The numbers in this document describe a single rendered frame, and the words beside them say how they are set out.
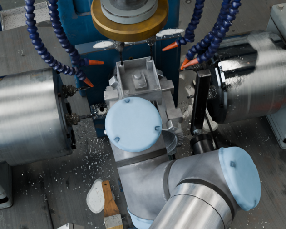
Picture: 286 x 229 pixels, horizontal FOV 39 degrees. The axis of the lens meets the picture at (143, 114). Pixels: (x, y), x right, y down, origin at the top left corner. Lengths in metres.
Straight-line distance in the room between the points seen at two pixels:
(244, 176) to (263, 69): 0.56
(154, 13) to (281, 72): 0.39
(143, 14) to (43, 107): 0.34
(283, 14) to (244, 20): 0.52
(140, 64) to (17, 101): 0.34
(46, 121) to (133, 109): 0.42
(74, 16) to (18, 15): 1.33
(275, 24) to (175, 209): 0.84
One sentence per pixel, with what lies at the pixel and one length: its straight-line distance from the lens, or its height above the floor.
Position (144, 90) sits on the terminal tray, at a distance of 1.05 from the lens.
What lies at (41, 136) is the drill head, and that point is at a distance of 1.04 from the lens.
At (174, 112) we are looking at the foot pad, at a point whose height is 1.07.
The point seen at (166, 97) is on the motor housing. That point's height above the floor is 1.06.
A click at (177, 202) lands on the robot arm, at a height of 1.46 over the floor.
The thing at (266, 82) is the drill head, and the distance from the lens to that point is 1.10.
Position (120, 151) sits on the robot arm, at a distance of 0.66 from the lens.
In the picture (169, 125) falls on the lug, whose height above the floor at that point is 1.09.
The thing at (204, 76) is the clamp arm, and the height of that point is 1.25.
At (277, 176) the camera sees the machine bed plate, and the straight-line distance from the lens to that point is 1.33.
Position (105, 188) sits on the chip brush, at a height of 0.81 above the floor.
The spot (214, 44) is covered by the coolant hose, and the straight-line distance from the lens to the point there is 0.95.
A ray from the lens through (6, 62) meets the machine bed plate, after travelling 1.66.
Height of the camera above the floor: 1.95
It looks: 55 degrees down
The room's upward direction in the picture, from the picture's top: 4 degrees counter-clockwise
